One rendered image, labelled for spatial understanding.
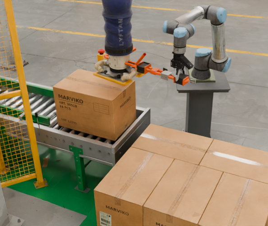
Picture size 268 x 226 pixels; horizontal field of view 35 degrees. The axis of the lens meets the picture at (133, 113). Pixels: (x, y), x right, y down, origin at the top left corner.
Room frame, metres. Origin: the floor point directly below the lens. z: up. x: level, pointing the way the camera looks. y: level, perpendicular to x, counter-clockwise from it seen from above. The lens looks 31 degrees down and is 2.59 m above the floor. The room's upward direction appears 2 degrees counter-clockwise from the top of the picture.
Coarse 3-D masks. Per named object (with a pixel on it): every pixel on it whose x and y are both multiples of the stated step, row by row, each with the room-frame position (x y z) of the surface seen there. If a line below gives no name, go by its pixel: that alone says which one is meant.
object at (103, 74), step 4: (96, 72) 3.16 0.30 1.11; (104, 72) 3.11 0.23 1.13; (100, 76) 3.09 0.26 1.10; (104, 76) 3.08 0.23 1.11; (108, 76) 3.06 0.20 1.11; (116, 76) 3.06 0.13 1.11; (120, 76) 3.03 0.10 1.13; (108, 80) 3.04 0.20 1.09; (112, 80) 3.01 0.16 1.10; (116, 80) 3.00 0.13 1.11; (120, 80) 2.99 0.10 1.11; (128, 80) 2.99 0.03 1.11; (120, 84) 2.95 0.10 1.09; (124, 84) 2.93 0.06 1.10
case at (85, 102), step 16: (64, 80) 3.35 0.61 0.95; (80, 80) 3.34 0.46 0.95; (96, 80) 3.33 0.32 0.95; (64, 96) 3.18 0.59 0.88; (80, 96) 3.10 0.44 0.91; (96, 96) 3.03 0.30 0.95; (112, 96) 3.02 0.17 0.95; (128, 96) 3.19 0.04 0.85; (64, 112) 3.19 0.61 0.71; (80, 112) 3.11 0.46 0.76; (96, 112) 3.03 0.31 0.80; (112, 112) 2.96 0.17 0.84; (128, 112) 3.18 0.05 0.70; (80, 128) 3.12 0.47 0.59; (96, 128) 3.04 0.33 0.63; (112, 128) 2.96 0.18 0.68
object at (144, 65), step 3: (141, 63) 3.02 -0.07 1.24; (144, 63) 3.03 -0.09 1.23; (147, 63) 3.02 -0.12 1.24; (138, 66) 2.96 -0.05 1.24; (141, 66) 2.97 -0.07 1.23; (144, 66) 2.97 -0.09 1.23; (147, 66) 2.95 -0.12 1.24; (150, 66) 2.99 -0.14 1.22; (138, 69) 2.97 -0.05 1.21; (141, 69) 2.94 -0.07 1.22; (144, 69) 2.93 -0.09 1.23; (141, 72) 2.94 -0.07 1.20; (144, 72) 2.93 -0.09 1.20; (147, 72) 2.95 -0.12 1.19
